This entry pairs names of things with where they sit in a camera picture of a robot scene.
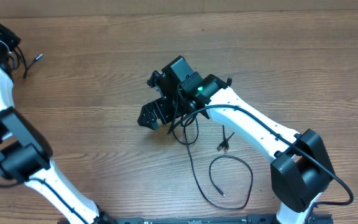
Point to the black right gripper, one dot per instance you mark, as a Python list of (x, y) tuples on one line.
[(161, 106)]

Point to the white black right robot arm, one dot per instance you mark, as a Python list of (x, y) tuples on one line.
[(300, 167)]

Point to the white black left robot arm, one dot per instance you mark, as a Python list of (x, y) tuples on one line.
[(25, 155)]

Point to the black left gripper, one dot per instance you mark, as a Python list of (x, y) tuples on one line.
[(13, 38)]

